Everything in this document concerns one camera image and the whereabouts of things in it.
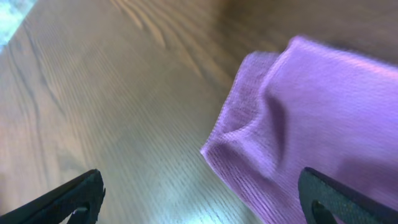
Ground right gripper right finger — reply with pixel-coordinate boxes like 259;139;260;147
298;167;397;224

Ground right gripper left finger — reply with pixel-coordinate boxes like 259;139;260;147
1;169;106;224

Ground purple microfiber cloth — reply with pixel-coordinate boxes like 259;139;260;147
201;36;397;223

